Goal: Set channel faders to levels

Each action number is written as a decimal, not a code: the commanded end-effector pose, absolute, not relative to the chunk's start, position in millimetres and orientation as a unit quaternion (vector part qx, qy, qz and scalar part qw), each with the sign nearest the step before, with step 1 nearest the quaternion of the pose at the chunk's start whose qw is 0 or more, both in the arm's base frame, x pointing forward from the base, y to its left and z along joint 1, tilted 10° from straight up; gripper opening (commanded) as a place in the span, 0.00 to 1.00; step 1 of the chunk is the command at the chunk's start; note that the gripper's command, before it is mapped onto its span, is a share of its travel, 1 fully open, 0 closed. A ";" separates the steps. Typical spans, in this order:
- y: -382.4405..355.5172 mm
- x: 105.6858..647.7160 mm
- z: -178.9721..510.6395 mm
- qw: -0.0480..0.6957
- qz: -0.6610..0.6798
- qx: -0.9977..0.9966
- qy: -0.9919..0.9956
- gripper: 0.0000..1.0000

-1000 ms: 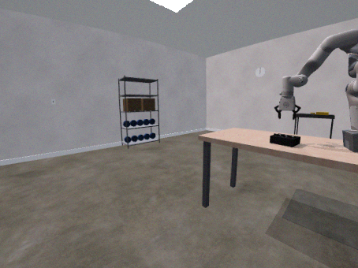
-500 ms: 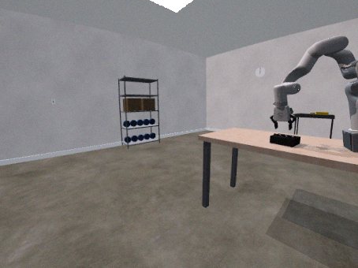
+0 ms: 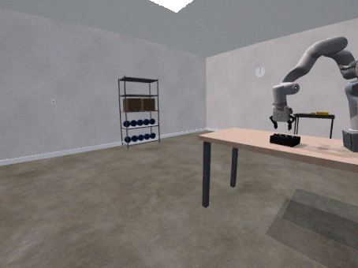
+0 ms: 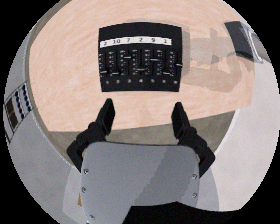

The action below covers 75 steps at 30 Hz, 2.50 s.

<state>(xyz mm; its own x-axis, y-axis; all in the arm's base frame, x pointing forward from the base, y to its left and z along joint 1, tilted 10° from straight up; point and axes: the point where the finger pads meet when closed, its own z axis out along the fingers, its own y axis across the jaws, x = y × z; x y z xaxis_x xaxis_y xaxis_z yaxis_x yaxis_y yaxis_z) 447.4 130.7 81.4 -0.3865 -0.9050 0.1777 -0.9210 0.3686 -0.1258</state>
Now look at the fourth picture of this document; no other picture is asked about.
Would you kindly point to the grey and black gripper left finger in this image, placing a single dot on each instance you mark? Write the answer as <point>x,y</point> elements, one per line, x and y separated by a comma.
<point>95,132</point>

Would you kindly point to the black lighting desk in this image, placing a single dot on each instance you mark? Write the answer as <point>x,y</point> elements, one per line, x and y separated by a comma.
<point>156,46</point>

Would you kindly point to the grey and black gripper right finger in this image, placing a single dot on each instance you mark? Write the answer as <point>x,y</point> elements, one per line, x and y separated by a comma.
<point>187,135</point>

